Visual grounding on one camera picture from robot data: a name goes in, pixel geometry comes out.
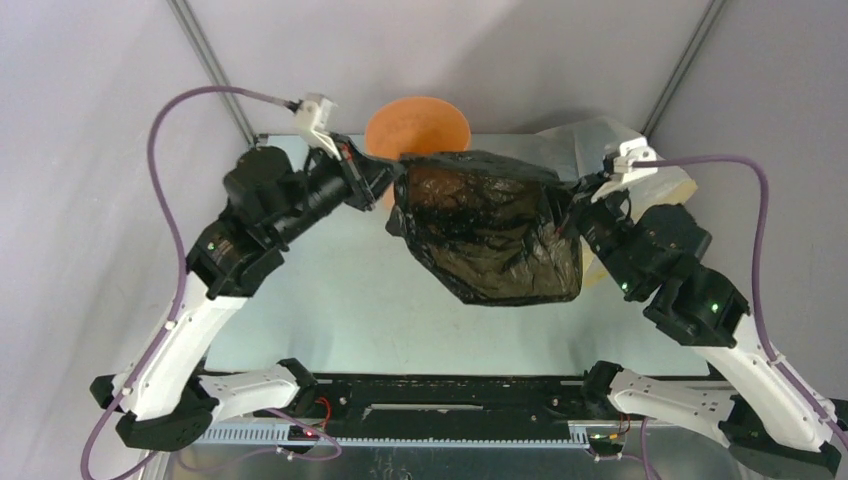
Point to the orange plastic trash bin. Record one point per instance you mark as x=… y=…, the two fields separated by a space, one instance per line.
x=416 y=125

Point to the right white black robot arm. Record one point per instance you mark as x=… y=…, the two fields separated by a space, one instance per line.
x=764 y=422

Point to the right small circuit board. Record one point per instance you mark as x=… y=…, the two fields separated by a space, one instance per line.
x=610 y=438

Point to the aluminium corner post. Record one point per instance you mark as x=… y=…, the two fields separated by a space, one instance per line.
x=690 y=53
x=188 y=21

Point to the left small circuit board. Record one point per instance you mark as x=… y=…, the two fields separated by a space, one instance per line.
x=297 y=433

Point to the left aluminium corner post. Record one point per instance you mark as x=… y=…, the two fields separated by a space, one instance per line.
x=188 y=21

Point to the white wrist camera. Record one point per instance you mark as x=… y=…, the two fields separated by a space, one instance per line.
x=630 y=162
x=310 y=122

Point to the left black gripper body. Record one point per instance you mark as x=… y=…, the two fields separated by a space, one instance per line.
x=323 y=189

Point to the translucent yellowish plastic bag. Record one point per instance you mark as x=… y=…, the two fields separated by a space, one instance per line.
x=579 y=148

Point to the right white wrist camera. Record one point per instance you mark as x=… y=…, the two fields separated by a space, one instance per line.
x=630 y=162

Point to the aluminium frame rail front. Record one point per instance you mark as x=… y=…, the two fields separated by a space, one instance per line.
x=265 y=428

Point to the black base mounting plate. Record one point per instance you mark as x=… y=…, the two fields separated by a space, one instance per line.
x=451 y=408

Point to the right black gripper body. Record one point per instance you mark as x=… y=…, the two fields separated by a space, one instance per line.
x=583 y=209

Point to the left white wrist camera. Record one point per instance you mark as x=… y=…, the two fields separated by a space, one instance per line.
x=310 y=122

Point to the small circuit board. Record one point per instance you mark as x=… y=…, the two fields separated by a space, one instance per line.
x=297 y=433
x=610 y=438

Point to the right aluminium corner post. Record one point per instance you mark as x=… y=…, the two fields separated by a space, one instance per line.
x=690 y=53

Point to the black trash bag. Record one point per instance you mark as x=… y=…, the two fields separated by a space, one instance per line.
x=487 y=227

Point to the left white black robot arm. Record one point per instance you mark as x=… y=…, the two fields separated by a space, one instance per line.
x=163 y=403

